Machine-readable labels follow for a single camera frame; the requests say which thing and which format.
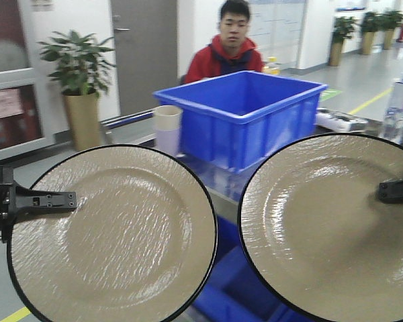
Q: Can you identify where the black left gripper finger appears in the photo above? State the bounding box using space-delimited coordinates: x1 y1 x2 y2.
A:
13 184 77 215

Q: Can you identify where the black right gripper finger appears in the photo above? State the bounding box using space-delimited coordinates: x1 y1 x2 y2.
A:
377 180 403 204

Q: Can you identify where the beige plate black rim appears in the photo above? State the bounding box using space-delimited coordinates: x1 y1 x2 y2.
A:
238 133 403 321
7 144 218 321

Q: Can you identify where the clear water bottle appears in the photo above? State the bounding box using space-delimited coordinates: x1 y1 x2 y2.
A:
379 72 403 144

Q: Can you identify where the white remote controller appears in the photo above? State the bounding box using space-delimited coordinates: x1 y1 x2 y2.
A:
316 108 368 133

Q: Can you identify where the potted plant gold pot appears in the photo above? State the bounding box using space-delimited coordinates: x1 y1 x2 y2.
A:
38 30 116 151

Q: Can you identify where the beige cup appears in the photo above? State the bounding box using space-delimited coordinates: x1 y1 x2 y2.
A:
154 105 183 156

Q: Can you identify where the steel table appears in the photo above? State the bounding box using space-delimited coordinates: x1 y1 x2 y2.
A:
100 110 403 322

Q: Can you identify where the large blue plastic crate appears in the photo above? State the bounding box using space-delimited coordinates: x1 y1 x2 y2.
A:
153 70 327 173

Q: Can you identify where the blue bin on floor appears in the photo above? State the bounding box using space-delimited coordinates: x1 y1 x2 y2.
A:
193 216 310 321

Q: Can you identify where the man in red hoodie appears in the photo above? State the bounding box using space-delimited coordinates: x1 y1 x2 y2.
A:
184 1 264 84

